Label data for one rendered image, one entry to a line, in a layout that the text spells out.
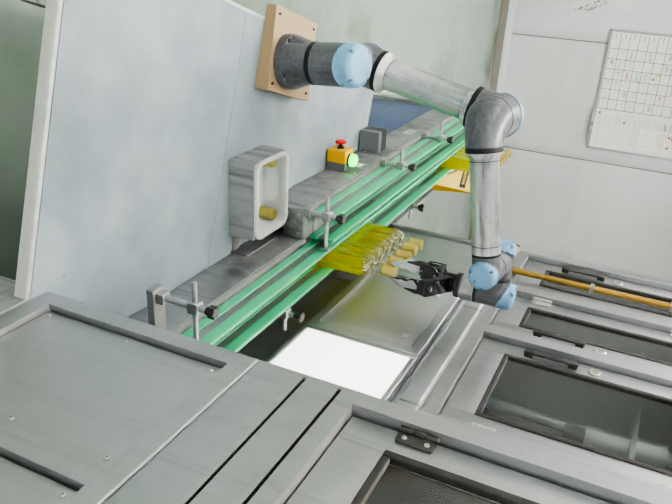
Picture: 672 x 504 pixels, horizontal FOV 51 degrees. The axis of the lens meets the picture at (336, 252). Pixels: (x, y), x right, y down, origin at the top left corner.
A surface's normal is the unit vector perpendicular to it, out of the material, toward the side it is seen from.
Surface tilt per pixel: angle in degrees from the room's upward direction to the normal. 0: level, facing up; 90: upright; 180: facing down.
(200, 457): 90
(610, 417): 90
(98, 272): 0
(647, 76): 90
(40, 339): 89
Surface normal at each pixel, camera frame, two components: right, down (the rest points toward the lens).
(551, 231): -0.44, 0.35
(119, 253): 0.90, 0.22
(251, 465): 0.05, -0.91
